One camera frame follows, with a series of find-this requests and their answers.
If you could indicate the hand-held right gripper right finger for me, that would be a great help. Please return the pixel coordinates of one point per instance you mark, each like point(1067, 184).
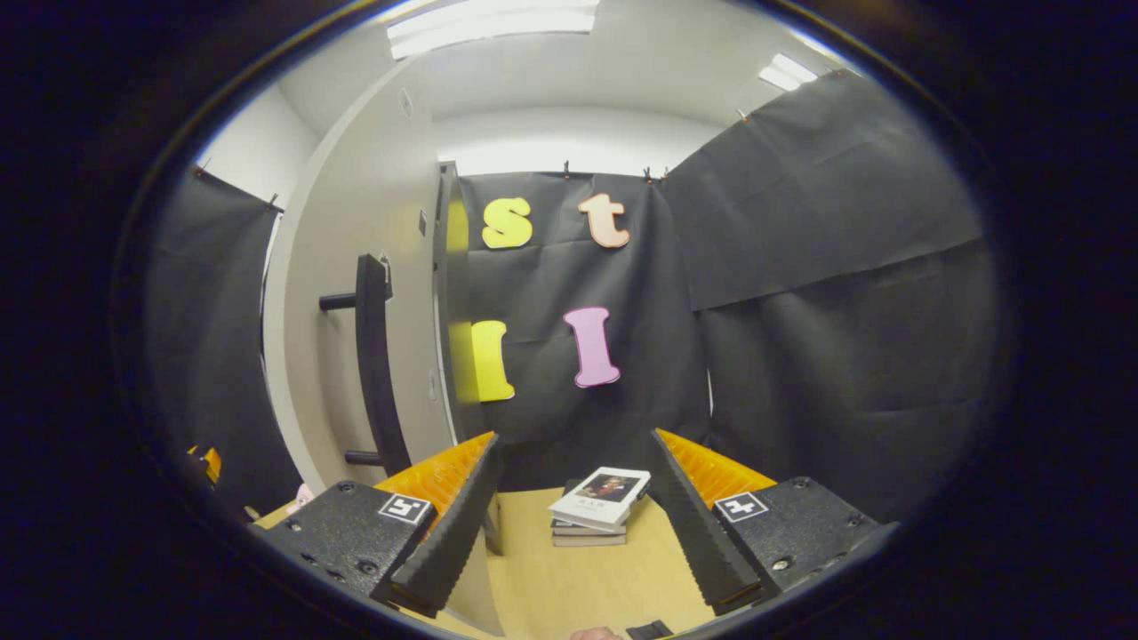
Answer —
point(698, 524)

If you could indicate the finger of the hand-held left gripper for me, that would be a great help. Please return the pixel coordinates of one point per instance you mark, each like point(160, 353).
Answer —
point(209, 464)

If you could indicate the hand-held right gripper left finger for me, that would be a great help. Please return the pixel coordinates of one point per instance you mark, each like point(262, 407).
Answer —
point(458, 533)

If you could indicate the dark grey cabinet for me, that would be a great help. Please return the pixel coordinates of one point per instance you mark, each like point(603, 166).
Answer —
point(444, 293)

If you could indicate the beige cabinet door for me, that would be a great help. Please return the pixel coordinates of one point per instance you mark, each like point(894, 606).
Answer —
point(400, 222)

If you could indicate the pink plush toy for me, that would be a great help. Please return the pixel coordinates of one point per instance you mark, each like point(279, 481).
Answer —
point(303, 498)

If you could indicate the white portrait cover book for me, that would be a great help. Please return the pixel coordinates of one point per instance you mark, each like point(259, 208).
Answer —
point(600, 502)

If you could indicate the black backdrop cloth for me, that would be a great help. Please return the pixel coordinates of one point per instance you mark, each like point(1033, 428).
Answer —
point(800, 356)

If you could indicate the ceiling light panel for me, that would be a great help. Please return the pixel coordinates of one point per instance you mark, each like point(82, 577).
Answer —
point(489, 22)
point(787, 71)

